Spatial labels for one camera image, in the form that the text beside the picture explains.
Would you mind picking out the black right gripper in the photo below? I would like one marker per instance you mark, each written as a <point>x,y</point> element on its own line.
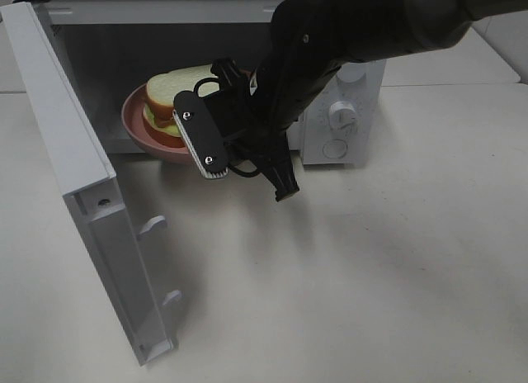
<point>272,100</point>

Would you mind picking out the round door release button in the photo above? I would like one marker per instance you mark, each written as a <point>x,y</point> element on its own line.
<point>335,149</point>

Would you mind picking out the white microwave knob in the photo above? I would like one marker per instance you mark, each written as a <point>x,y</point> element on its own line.
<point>351,72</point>
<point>342,115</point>

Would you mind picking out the sandwich with lettuce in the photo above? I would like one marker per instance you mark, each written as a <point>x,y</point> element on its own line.
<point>160,91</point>

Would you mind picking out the pink plate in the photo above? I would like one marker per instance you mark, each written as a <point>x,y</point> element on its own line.
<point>132,119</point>

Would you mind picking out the white microwave door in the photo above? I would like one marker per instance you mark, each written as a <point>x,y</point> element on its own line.
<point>86,178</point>

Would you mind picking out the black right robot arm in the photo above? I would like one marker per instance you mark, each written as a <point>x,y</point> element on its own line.
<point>309,41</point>

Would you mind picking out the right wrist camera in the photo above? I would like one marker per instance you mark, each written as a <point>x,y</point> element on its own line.
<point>209,126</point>

